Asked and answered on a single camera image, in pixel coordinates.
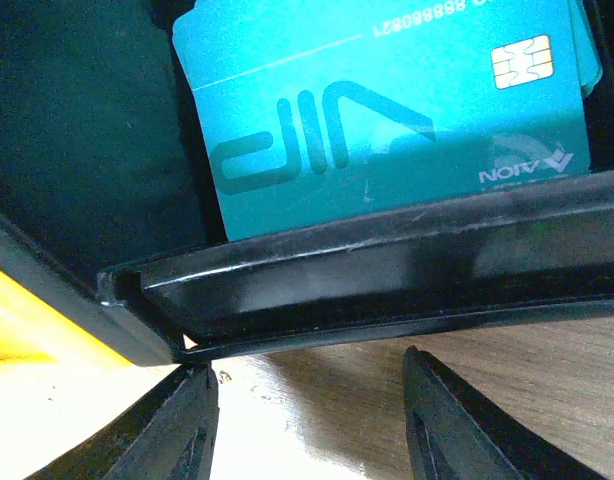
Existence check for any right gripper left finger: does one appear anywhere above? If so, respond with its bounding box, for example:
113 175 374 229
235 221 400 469
31 364 219 479

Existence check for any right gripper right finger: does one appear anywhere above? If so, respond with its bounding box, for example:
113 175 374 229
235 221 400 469
402 346 602 479

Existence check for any black bin with green cards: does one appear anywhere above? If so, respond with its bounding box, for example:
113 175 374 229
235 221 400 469
0 1 614 365

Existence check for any green cards stack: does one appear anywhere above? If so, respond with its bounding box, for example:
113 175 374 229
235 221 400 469
173 1 602 241

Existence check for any yellow plastic bin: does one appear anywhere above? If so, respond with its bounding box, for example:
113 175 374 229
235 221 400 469
0 270 132 372

